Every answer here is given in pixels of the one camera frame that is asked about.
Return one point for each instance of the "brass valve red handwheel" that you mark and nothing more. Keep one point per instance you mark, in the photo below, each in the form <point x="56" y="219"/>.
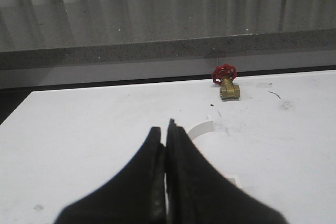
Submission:
<point x="224" y="75"/>

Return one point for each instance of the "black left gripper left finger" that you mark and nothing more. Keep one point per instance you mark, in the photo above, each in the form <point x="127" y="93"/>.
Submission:
<point x="136" y="194"/>

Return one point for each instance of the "white half-ring pipe clamp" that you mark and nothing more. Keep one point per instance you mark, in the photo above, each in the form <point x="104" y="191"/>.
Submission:
<point x="206" y="126"/>

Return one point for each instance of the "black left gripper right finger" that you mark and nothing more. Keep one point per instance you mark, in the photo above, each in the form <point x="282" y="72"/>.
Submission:
<point x="198" y="193"/>

